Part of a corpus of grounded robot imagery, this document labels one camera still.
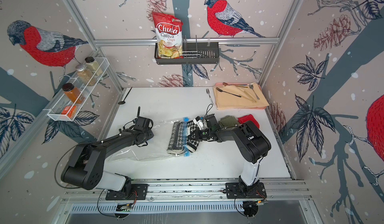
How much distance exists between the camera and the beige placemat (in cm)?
112

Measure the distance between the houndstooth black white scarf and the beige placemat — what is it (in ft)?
0.95

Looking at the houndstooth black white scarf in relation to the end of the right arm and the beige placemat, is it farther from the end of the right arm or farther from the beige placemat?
the beige placemat
